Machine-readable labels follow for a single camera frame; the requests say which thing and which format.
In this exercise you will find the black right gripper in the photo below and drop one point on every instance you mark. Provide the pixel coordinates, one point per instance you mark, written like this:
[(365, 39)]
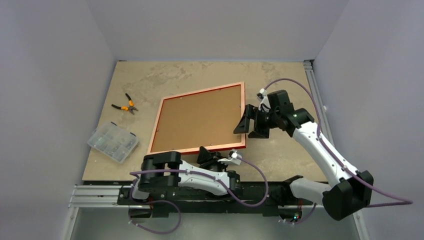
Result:
[(255, 120)]

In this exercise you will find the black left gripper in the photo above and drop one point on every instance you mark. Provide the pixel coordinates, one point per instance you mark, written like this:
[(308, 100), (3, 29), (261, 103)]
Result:
[(207, 158)]

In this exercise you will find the red wooden picture frame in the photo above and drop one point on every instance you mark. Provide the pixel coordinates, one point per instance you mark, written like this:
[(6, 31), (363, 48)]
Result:
[(198, 149)]

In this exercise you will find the brown cardboard backing board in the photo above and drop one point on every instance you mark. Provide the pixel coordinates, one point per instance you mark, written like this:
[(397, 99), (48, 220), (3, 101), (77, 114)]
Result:
[(198, 119)]

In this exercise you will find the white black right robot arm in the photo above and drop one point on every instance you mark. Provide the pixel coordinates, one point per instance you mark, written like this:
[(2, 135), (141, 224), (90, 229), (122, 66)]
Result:
[(347, 189)]

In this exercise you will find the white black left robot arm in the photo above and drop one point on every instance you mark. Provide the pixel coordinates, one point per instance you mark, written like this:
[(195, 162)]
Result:
[(161, 171)]

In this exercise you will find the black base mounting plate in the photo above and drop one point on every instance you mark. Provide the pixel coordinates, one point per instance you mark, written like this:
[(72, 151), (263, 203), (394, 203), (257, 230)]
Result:
[(283, 190)]

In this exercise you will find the clear plastic parts box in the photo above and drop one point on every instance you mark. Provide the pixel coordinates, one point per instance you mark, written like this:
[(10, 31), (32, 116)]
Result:
[(113, 141)]

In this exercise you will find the aluminium rail right side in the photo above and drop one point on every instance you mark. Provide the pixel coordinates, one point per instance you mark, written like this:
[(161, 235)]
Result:
[(313, 86)]

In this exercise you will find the aluminium rail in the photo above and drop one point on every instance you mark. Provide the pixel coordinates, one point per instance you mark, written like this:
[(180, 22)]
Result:
[(99, 195), (313, 86)]

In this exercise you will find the aluminium front rail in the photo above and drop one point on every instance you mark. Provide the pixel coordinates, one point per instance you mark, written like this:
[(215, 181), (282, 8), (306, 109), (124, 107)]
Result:
[(99, 195)]

